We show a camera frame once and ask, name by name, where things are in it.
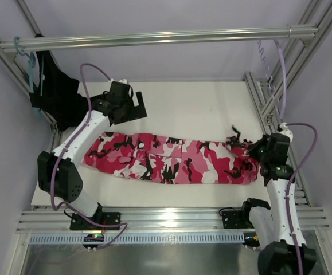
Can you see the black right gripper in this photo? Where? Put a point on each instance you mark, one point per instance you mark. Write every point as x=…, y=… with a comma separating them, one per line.
x=246, y=143

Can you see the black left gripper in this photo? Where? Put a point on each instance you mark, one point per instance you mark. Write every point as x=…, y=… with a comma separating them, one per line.
x=134, y=113

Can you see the pink camouflage trousers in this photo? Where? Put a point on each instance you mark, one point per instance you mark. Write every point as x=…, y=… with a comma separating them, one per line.
x=169, y=160

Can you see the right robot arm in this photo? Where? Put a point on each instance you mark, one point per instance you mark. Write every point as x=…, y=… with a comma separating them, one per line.
x=283, y=247

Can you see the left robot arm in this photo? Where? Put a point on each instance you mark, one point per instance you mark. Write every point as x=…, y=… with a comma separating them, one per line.
x=58, y=173

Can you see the light blue clothes hanger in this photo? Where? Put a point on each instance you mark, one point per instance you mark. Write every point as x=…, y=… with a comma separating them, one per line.
x=32, y=62

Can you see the black garment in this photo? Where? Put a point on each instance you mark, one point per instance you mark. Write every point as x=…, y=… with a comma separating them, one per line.
x=57, y=94

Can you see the aluminium right frame rail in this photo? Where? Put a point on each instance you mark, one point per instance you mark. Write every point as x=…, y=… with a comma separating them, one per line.
x=266, y=94

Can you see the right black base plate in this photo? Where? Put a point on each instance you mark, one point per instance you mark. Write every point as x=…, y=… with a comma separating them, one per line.
x=233, y=219

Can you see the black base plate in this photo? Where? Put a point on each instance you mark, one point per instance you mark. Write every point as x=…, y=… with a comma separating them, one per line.
x=102, y=220
x=233, y=219

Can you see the slotted grey cable duct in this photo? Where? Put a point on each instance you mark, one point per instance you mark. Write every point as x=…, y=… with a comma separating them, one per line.
x=150, y=238

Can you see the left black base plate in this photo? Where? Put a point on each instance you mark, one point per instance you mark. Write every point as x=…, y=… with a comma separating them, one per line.
x=102, y=220

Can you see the aluminium hanging rail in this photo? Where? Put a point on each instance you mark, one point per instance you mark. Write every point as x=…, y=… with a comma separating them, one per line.
x=162, y=38

